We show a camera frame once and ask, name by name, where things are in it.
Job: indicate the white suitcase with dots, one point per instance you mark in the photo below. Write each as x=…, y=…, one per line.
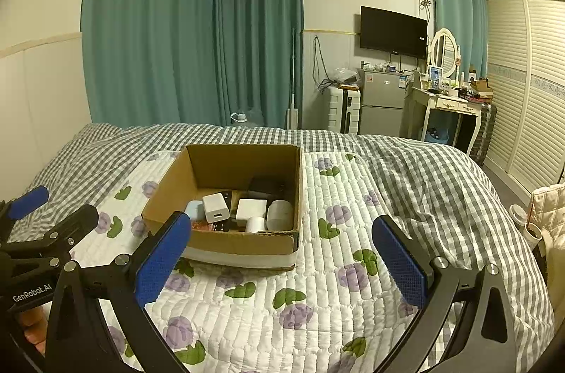
x=344, y=110

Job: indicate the light blue earbud case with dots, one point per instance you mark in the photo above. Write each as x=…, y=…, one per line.
x=193, y=210

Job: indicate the white floor item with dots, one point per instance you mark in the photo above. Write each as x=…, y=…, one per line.
x=239, y=118

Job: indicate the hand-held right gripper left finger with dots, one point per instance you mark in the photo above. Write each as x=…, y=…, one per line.
x=161, y=260

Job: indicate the white floral quilted mat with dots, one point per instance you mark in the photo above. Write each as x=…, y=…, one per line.
x=265, y=311

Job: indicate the white dressing table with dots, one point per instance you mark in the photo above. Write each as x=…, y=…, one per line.
x=446, y=103

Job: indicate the white charger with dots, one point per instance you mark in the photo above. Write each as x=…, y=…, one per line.
x=216, y=207

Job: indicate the narrow green curtain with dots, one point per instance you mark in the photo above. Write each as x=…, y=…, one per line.
x=457, y=6

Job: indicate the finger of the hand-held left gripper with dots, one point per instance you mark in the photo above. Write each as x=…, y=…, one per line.
x=75, y=223
x=28, y=198

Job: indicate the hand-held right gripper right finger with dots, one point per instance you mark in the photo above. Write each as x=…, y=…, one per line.
x=399, y=267

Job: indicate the small cardboard box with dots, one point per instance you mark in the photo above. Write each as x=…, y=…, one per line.
x=481, y=86

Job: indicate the white mop pole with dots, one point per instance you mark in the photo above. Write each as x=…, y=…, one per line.
x=292, y=81

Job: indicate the black rectangular device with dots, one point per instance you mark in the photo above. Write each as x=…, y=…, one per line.
x=265, y=187

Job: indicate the paper cup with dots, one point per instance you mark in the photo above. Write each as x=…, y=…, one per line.
x=517, y=216
x=534, y=235

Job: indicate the white tape roll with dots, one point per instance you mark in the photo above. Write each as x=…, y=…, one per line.
x=255, y=225

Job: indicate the black wall television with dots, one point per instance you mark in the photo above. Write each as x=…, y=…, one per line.
x=393, y=31

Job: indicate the wide green curtain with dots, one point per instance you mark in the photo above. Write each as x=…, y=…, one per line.
x=145, y=24

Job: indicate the small white square box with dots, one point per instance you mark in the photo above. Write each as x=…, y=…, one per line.
x=251, y=210

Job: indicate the dark checked suitcase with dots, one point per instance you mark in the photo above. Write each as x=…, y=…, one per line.
x=484, y=134

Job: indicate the clear plastic bag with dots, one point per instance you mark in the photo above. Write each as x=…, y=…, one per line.
x=345, y=76

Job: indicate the white louvred wardrobe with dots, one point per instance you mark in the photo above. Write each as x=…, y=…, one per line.
x=529, y=90

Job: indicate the black remote control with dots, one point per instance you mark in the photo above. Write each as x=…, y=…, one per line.
x=230, y=196

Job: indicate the white quilted bag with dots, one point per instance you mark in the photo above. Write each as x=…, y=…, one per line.
x=547, y=209

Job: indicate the white hair dryer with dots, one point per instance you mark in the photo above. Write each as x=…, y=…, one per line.
x=280, y=216

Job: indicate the green corner curtain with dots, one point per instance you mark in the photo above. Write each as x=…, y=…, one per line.
x=260, y=28

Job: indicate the white oval mirror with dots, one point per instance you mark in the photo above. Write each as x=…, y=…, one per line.
x=443, y=51

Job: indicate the person's left hand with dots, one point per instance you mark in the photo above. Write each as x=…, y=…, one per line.
x=35, y=329

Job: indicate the silver small fridge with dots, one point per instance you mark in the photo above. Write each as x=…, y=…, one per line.
x=382, y=103

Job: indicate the blue bin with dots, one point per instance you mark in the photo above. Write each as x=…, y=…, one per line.
x=437, y=134

